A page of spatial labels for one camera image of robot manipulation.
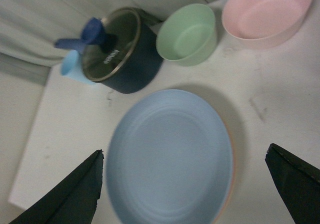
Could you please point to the dark blue pot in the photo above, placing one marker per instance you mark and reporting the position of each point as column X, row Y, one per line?
column 134, row 61

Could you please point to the pink bowl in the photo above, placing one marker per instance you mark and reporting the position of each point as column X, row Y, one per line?
column 263, row 24

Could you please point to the grey curtain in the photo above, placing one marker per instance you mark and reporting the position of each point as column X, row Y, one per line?
column 29, row 28

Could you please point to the glass pot lid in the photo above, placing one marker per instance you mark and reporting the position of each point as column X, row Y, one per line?
column 104, row 44

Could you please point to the green bowl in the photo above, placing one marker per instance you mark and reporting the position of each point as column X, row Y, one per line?
column 189, row 36

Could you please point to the light blue plate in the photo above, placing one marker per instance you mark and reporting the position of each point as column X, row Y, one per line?
column 170, row 160

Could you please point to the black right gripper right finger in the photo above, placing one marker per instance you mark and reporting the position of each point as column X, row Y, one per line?
column 297, row 182

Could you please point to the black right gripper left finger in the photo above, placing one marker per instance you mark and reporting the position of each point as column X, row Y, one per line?
column 74, row 199

